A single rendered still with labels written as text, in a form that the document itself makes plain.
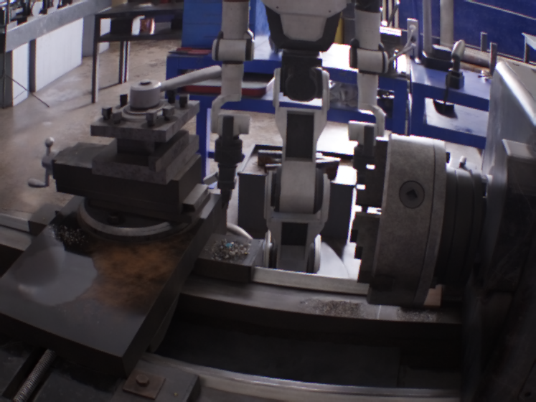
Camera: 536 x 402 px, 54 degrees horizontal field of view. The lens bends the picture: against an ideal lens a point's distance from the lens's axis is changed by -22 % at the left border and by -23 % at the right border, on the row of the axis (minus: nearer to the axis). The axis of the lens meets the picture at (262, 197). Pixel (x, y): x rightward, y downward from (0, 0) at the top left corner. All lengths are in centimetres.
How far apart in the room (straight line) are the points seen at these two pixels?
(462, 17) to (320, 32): 613
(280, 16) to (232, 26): 17
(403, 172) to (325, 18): 118
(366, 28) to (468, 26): 605
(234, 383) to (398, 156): 42
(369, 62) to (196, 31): 116
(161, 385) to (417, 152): 50
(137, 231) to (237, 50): 96
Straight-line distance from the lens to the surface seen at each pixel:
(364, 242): 87
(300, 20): 193
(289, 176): 201
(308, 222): 209
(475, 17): 800
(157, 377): 92
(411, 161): 83
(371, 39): 201
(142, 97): 114
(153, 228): 117
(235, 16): 199
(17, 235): 144
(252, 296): 118
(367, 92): 205
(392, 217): 80
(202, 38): 292
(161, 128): 109
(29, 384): 94
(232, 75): 203
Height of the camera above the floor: 151
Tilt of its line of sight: 26 degrees down
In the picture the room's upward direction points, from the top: 2 degrees clockwise
